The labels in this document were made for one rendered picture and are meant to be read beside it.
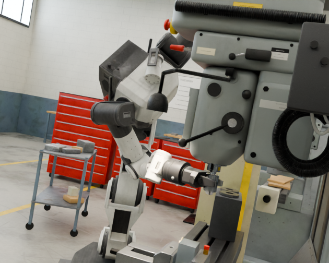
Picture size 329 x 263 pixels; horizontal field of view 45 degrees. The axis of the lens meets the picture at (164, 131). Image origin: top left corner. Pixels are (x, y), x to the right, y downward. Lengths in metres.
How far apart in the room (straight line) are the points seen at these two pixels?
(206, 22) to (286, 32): 0.25
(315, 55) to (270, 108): 0.29
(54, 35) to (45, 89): 1.63
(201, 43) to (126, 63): 0.51
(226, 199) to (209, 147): 0.53
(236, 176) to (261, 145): 1.89
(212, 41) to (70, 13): 11.25
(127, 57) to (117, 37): 9.86
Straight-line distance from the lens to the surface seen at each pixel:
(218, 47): 1.30
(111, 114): 1.59
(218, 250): 1.69
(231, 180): 3.14
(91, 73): 11.77
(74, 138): 6.77
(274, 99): 1.26
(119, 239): 2.17
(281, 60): 1.27
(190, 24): 1.32
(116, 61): 1.74
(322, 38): 1.03
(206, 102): 1.30
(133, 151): 1.70
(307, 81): 1.01
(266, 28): 1.28
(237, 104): 1.29
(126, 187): 2.01
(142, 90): 1.66
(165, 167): 1.45
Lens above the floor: 1.46
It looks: 3 degrees down
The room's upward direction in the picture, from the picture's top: 10 degrees clockwise
